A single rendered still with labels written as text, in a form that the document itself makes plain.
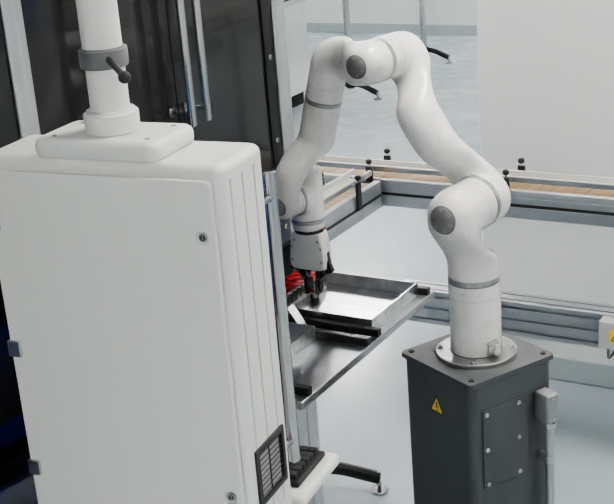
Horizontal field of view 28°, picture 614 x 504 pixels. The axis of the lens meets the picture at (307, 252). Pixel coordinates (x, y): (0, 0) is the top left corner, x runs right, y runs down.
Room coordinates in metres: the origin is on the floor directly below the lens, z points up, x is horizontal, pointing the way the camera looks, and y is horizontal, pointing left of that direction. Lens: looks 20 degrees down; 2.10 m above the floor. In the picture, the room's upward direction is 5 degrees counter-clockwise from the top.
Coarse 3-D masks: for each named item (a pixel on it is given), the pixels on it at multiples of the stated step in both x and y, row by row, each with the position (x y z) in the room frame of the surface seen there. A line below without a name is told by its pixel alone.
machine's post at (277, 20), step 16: (272, 0) 3.24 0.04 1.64; (272, 16) 3.23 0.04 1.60; (272, 32) 3.24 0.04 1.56; (288, 64) 3.28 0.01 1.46; (288, 80) 3.27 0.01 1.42; (288, 96) 3.27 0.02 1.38; (288, 112) 3.26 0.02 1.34; (288, 128) 3.26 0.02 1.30; (288, 144) 3.25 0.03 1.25; (288, 256) 3.24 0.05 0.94; (288, 272) 3.24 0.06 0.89; (320, 496) 3.26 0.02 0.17
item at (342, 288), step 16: (336, 272) 3.16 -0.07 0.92; (336, 288) 3.12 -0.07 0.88; (352, 288) 3.11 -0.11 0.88; (368, 288) 3.10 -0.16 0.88; (384, 288) 3.08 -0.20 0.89; (400, 288) 3.06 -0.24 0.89; (416, 288) 3.03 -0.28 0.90; (304, 304) 3.03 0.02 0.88; (320, 304) 3.02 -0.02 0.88; (336, 304) 3.01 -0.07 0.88; (352, 304) 3.00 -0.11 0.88; (368, 304) 2.99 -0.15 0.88; (384, 304) 2.98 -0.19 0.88; (400, 304) 2.95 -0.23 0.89; (336, 320) 2.86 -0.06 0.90; (352, 320) 2.84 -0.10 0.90; (368, 320) 2.82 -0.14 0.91; (384, 320) 2.87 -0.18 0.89
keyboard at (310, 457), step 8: (304, 448) 2.35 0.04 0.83; (312, 448) 2.35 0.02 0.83; (304, 456) 2.32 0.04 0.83; (312, 456) 2.32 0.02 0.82; (320, 456) 2.33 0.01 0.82; (296, 464) 2.29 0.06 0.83; (304, 464) 2.29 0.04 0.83; (312, 464) 2.30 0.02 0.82; (296, 472) 2.25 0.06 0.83; (304, 472) 2.27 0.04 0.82; (296, 480) 2.24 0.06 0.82
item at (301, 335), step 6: (294, 324) 2.83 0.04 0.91; (300, 324) 2.82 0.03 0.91; (294, 330) 2.83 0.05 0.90; (300, 330) 2.82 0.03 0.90; (306, 330) 2.81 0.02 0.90; (312, 330) 2.79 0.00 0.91; (294, 336) 2.82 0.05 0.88; (300, 336) 2.74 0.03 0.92; (306, 336) 2.76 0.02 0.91; (312, 336) 2.79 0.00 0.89; (294, 342) 2.72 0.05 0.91; (300, 342) 2.74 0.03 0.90; (306, 342) 2.76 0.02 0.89; (294, 348) 2.71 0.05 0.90; (300, 348) 2.74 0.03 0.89; (294, 354) 2.71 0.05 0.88
